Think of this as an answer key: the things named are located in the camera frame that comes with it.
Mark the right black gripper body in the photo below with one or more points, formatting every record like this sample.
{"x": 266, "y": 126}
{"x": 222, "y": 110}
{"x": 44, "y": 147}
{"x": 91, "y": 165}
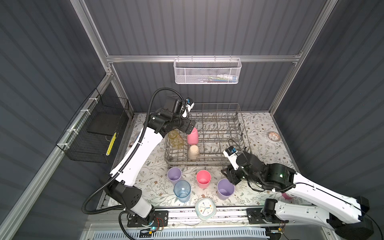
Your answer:
{"x": 234, "y": 175}

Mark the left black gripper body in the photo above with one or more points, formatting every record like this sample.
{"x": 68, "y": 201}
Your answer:
{"x": 182, "y": 124}

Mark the clear amber glass cup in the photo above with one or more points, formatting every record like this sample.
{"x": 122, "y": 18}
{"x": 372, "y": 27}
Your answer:
{"x": 176, "y": 139}

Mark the pink cup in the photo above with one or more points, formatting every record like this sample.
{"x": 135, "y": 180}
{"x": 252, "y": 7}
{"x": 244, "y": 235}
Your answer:
{"x": 203, "y": 179}
{"x": 193, "y": 137}

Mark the lilac cup front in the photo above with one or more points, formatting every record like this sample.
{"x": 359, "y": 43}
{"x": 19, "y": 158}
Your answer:
{"x": 225, "y": 189}

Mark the lilac cup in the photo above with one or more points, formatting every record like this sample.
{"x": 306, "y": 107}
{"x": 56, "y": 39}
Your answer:
{"x": 174, "y": 175}
{"x": 225, "y": 189}

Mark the beige cup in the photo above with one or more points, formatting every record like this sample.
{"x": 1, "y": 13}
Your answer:
{"x": 193, "y": 152}

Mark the clear blue cup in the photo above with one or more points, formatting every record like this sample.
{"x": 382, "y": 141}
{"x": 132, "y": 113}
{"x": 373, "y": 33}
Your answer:
{"x": 182, "y": 190}

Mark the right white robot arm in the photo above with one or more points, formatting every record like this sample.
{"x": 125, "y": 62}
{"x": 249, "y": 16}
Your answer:
{"x": 346, "y": 216}

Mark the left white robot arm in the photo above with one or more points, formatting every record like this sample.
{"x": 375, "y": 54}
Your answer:
{"x": 120, "y": 185}

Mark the small patterned dish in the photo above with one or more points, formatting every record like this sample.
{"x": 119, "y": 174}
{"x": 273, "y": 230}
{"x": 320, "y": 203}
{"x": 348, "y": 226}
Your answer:
{"x": 274, "y": 136}

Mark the pink tape roll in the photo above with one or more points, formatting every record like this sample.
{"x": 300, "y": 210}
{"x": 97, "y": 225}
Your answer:
{"x": 287, "y": 196}

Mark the white mint clock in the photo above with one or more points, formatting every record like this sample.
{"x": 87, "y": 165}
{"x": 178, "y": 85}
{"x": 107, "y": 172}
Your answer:
{"x": 205, "y": 209}

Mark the lilac cup left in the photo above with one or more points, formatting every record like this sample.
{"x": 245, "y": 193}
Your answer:
{"x": 174, "y": 175}

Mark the items in white basket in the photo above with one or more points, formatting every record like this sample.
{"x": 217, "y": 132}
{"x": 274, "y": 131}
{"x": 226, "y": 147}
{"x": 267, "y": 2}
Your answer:
{"x": 219, "y": 79}

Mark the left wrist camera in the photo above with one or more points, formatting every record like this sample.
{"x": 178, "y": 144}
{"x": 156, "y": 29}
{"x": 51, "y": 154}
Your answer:
{"x": 188, "y": 107}

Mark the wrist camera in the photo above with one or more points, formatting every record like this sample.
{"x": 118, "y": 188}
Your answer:
{"x": 231, "y": 154}
{"x": 188, "y": 107}

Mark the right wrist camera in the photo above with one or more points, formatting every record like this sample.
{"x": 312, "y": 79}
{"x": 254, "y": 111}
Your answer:
{"x": 231, "y": 154}

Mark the grey wire dish rack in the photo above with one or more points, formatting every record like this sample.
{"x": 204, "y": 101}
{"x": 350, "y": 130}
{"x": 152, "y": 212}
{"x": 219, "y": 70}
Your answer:
{"x": 219, "y": 126}

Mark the white mesh wall basket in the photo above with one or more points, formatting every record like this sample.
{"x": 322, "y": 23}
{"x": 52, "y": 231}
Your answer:
{"x": 188, "y": 70}

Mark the black wire wall basket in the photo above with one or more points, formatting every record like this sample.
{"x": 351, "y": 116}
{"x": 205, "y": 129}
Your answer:
{"x": 88, "y": 139}

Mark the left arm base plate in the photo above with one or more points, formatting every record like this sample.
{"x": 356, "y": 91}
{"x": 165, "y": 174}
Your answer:
{"x": 154, "y": 219}

